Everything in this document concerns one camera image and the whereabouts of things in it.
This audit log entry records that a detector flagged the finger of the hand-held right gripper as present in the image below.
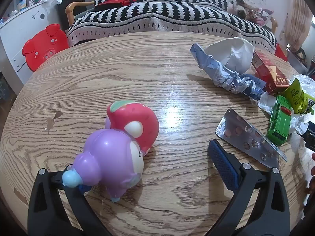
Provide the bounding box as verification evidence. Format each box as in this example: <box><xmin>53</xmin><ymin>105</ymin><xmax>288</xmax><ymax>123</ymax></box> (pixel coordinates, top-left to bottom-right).
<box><xmin>301</xmin><ymin>121</ymin><xmax>315</xmax><ymax>150</ymax></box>

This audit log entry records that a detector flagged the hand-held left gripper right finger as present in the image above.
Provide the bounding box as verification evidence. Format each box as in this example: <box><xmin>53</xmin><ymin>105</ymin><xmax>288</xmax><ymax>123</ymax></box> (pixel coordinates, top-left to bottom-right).
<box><xmin>208</xmin><ymin>139</ymin><xmax>291</xmax><ymax>236</ymax></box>

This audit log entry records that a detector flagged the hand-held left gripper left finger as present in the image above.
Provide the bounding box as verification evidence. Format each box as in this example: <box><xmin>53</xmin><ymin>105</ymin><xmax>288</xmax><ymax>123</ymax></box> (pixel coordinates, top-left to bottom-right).
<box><xmin>28</xmin><ymin>168</ymin><xmax>111</xmax><ymax>236</ymax></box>

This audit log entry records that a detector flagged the purple squishy animal toy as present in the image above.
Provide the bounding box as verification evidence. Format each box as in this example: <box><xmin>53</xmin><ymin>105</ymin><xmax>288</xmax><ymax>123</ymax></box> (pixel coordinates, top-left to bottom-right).
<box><xmin>61</xmin><ymin>129</ymin><xmax>145</xmax><ymax>203</ymax></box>

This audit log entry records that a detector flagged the white plastic bag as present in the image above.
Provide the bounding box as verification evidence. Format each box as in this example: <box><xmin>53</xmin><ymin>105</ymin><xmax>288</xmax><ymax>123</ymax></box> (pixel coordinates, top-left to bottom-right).
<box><xmin>258</xmin><ymin>75</ymin><xmax>315</xmax><ymax>136</ymax></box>

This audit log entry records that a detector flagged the red cardboard box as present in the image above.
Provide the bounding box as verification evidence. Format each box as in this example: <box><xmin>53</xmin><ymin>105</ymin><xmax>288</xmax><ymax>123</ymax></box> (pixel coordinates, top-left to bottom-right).
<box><xmin>251</xmin><ymin>49</ymin><xmax>290</xmax><ymax>94</ymax></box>

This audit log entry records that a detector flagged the white paper carton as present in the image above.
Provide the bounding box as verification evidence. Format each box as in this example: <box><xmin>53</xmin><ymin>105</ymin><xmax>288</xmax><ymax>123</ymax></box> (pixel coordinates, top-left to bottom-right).
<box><xmin>204</xmin><ymin>37</ymin><xmax>255</xmax><ymax>75</ymax></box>

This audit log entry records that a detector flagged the person's right hand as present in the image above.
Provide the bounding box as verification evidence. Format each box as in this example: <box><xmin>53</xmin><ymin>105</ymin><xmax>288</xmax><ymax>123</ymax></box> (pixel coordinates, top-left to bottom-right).
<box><xmin>305</xmin><ymin>152</ymin><xmax>315</xmax><ymax>195</ymax></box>

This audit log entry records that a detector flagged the silver pill blister pack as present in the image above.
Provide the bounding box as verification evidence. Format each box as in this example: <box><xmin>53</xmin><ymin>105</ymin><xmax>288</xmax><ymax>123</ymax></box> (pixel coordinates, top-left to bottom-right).
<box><xmin>215</xmin><ymin>108</ymin><xmax>288</xmax><ymax>169</ymax></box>

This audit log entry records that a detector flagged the green toy car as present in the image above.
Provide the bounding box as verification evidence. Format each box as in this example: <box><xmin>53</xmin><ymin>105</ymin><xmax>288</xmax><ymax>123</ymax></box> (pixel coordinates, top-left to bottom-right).
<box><xmin>266</xmin><ymin>95</ymin><xmax>293</xmax><ymax>147</ymax></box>

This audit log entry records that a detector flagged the yellow green snack packet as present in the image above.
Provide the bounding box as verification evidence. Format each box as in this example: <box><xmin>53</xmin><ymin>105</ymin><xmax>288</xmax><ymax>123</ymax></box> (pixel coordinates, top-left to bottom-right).
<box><xmin>281</xmin><ymin>77</ymin><xmax>315</xmax><ymax>115</ymax></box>

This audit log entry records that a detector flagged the dark low table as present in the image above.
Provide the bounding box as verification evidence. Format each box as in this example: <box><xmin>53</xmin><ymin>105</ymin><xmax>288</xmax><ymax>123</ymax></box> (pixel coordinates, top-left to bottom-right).
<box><xmin>287</xmin><ymin>48</ymin><xmax>308</xmax><ymax>74</ymax></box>

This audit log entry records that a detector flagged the crumpled blue white wrapper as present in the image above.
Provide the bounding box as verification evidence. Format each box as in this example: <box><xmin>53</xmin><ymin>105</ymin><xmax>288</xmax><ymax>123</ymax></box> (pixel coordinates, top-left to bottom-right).
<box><xmin>189</xmin><ymin>42</ymin><xmax>267</xmax><ymax>101</ymax></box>

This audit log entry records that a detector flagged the red strawberry squishy toy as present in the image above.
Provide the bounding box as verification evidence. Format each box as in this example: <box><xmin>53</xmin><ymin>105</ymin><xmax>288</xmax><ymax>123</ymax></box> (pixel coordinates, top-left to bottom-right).
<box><xmin>105</xmin><ymin>100</ymin><xmax>160</xmax><ymax>156</ymax></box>

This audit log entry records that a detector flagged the patterned beige curtain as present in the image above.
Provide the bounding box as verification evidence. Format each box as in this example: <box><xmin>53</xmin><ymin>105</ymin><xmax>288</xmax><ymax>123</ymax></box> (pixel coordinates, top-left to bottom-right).
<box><xmin>284</xmin><ymin>0</ymin><xmax>313</xmax><ymax>52</ymax></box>

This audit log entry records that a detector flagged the pink cushion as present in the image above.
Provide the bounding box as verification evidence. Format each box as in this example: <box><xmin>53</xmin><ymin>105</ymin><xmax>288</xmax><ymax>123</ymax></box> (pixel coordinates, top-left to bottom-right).
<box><xmin>251</xmin><ymin>8</ymin><xmax>274</xmax><ymax>27</ymax></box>

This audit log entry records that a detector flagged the beige plush toy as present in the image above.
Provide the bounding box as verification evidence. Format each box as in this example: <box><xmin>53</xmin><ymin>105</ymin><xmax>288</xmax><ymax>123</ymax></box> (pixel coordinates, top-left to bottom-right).
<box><xmin>227</xmin><ymin>0</ymin><xmax>262</xmax><ymax>20</ymax></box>

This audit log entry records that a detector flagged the red pig-shaped stool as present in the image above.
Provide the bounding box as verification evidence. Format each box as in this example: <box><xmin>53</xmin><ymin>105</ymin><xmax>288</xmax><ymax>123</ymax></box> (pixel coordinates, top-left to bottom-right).
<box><xmin>22</xmin><ymin>24</ymin><xmax>70</xmax><ymax>72</ymax></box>

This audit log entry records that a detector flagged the black white striped sofa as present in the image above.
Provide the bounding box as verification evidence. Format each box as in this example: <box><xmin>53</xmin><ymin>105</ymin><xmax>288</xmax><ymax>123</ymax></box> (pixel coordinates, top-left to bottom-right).
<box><xmin>67</xmin><ymin>0</ymin><xmax>278</xmax><ymax>54</ymax></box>

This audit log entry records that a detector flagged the white cabinet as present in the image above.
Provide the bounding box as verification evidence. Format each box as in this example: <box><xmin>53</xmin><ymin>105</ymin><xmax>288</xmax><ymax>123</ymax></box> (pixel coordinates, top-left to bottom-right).
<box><xmin>0</xmin><ymin>0</ymin><xmax>68</xmax><ymax>85</ymax></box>

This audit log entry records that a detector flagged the black side cabinet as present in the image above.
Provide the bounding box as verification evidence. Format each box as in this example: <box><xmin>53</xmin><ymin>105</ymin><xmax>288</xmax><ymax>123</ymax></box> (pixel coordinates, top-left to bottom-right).
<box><xmin>57</xmin><ymin>0</ymin><xmax>85</xmax><ymax>33</ymax></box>

